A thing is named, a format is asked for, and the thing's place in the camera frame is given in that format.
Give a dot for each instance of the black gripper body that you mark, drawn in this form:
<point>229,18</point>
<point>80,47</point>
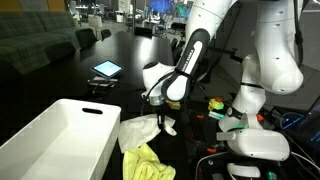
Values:
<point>161,109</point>

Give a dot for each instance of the white towel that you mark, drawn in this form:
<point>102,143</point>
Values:
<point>136,131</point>

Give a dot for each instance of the yellow microfibre cloth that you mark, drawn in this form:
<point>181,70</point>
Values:
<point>143,165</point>

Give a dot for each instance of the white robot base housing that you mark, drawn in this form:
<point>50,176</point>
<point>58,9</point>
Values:
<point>256,144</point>

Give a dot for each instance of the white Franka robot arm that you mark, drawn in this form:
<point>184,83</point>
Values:
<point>276,50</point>

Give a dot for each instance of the teal plastic block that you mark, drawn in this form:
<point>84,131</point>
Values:
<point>216,115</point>

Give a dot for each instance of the colourful toy block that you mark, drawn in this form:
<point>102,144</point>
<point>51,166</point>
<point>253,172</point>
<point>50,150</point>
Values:
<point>216,104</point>

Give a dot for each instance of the white papers stack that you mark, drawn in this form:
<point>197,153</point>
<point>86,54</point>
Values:
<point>103,81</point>

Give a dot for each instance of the tablet with lit screen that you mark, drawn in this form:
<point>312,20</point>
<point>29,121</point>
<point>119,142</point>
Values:
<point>107,68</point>

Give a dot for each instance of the black office chair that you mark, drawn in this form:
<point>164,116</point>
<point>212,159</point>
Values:
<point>106,34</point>
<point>86,37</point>
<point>143,31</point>

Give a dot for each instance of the white plastic bin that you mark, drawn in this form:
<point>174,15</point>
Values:
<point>66,146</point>

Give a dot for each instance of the open laptop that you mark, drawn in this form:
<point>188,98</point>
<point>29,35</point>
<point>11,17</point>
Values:
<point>306,125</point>

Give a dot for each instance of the green plaid sofa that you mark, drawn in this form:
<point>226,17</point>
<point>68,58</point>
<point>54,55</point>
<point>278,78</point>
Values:
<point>30,40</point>

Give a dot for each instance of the brown wrist camera box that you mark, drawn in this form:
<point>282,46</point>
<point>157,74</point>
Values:
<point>173,105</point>

